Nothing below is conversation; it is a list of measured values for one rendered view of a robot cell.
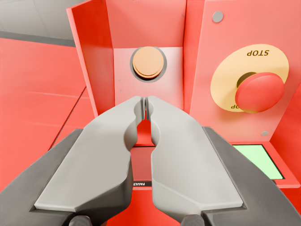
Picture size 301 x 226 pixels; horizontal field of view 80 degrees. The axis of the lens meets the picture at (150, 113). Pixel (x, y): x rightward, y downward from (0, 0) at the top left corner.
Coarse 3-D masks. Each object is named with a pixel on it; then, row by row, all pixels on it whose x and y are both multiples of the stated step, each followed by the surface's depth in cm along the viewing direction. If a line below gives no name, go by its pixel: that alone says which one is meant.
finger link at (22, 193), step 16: (80, 128) 9; (64, 144) 8; (48, 160) 7; (32, 176) 6; (48, 176) 6; (0, 192) 6; (16, 192) 6; (32, 192) 6; (0, 208) 5; (16, 208) 5; (32, 208) 5; (0, 224) 5; (16, 224) 5; (32, 224) 5; (48, 224) 5; (64, 224) 5
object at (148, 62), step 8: (144, 48) 22; (152, 48) 22; (136, 56) 22; (144, 56) 22; (152, 56) 22; (160, 56) 22; (136, 64) 22; (144, 64) 22; (152, 64) 22; (160, 64) 22; (136, 72) 23; (144, 72) 22; (152, 72) 22
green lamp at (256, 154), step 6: (240, 150) 21; (246, 150) 21; (252, 150) 21; (258, 150) 21; (264, 150) 21; (246, 156) 21; (252, 156) 21; (258, 156) 21; (264, 156) 21; (258, 162) 20; (264, 162) 20; (270, 162) 20; (264, 168) 19; (270, 168) 19; (270, 174) 19; (276, 174) 19
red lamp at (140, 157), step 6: (132, 150) 22; (138, 150) 22; (144, 150) 22; (150, 150) 22; (132, 156) 21; (138, 156) 21; (144, 156) 21; (150, 156) 21; (132, 162) 20; (138, 162) 20; (144, 162) 20; (150, 162) 20; (132, 168) 20; (138, 168) 20; (144, 168) 20; (150, 168) 20; (138, 174) 19; (144, 174) 19; (150, 174) 19; (138, 180) 19; (144, 180) 19; (150, 180) 19
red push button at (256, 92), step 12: (252, 72) 17; (264, 72) 15; (240, 84) 16; (252, 84) 15; (264, 84) 15; (276, 84) 15; (240, 96) 16; (252, 96) 15; (264, 96) 15; (276, 96) 15; (240, 108) 16; (252, 108) 16; (264, 108) 16
